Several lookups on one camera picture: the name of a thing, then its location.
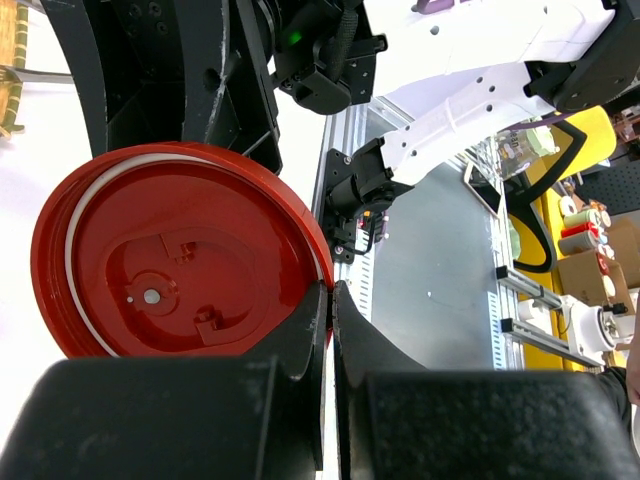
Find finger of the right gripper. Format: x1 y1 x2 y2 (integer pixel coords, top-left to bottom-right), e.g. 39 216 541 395
42 0 109 157

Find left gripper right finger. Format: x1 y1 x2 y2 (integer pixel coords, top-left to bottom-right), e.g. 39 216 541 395
332 282 639 479

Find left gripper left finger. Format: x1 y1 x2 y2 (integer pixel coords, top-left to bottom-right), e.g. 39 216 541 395
1 283 329 479

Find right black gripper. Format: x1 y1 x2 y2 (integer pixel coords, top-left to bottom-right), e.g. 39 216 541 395
179 1 388 174

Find metal tongs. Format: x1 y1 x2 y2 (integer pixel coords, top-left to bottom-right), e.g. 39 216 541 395
1 65 74 85

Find red round lid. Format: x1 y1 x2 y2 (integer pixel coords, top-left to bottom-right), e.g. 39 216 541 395
31 142 334 357

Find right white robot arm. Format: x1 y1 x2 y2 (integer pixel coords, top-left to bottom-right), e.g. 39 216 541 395
43 1 639 185

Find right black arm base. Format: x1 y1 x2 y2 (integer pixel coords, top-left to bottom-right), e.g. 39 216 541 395
320 137 412 264

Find cardboard box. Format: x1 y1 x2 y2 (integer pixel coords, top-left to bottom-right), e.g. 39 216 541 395
557 219 639 314

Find bamboo mat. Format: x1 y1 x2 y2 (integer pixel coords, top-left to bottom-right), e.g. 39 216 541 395
1 1 29 140

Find yellow office chair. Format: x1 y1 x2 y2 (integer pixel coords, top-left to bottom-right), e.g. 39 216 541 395
504 107 616 274

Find slotted grey cable duct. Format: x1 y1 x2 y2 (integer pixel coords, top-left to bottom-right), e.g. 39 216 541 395
348 250 375 321

